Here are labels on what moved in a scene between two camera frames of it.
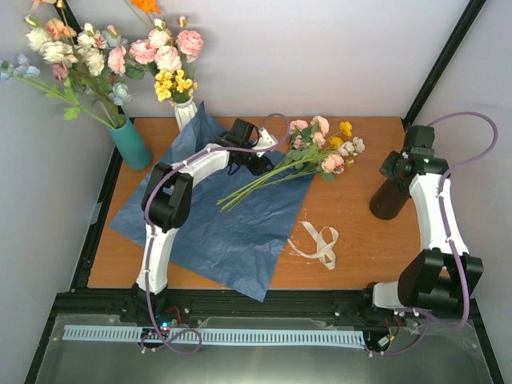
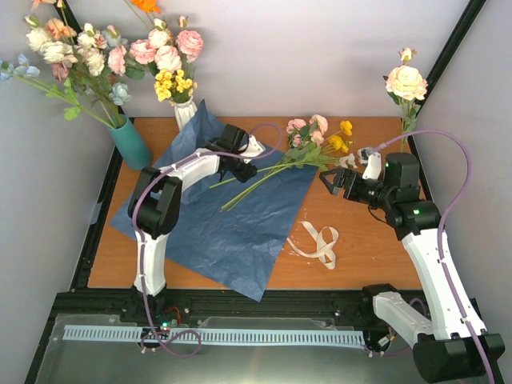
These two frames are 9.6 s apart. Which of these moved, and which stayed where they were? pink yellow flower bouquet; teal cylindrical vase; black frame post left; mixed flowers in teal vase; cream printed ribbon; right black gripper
Moved: pink yellow flower bouquet; right black gripper
Stayed: teal cylindrical vase; black frame post left; mixed flowers in teal vase; cream printed ribbon
